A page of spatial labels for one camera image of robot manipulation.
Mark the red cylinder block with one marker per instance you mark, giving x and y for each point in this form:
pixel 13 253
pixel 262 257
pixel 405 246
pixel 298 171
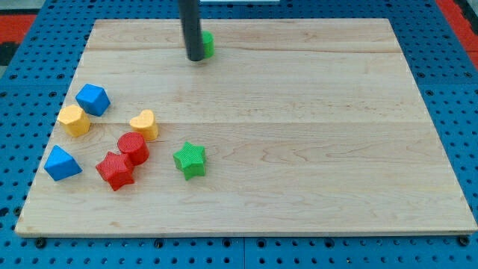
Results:
pixel 134 145

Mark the blue triangle block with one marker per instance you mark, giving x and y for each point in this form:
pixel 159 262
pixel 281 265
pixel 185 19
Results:
pixel 60 164

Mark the blue cube block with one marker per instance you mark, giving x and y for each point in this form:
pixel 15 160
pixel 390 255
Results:
pixel 93 99

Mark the yellow heart block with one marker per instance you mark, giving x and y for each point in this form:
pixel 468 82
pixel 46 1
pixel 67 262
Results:
pixel 145 123

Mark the green star block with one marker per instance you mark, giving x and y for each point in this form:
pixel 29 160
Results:
pixel 191 159

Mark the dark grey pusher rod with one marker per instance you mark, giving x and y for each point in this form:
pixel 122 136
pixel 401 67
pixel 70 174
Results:
pixel 191 28

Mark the green cylinder block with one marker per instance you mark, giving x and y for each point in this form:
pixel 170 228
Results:
pixel 208 44

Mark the yellow hexagon block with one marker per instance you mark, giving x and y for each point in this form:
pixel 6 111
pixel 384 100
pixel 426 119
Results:
pixel 74 120

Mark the red star block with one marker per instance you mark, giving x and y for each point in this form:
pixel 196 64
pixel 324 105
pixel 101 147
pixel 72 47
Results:
pixel 116 170

